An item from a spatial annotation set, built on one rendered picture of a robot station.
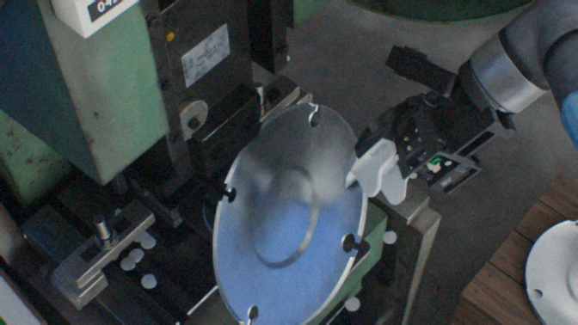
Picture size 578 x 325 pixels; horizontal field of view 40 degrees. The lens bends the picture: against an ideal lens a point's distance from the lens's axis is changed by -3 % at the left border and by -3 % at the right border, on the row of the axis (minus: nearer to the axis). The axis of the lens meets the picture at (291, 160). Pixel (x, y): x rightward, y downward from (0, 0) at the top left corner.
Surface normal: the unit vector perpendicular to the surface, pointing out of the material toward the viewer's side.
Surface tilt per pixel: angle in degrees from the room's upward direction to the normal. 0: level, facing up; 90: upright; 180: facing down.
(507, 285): 0
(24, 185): 90
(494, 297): 0
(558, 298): 0
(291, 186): 50
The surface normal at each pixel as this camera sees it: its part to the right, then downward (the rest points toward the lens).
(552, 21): -0.77, -0.40
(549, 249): -0.01, -0.58
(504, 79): -0.40, 0.40
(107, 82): 0.75, 0.54
